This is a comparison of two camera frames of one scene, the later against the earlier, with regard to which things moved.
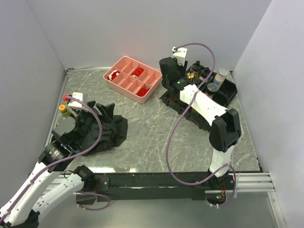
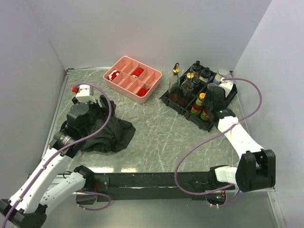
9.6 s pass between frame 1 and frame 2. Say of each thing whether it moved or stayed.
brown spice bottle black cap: stayed
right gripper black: moved
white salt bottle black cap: stayed
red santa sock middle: stayed
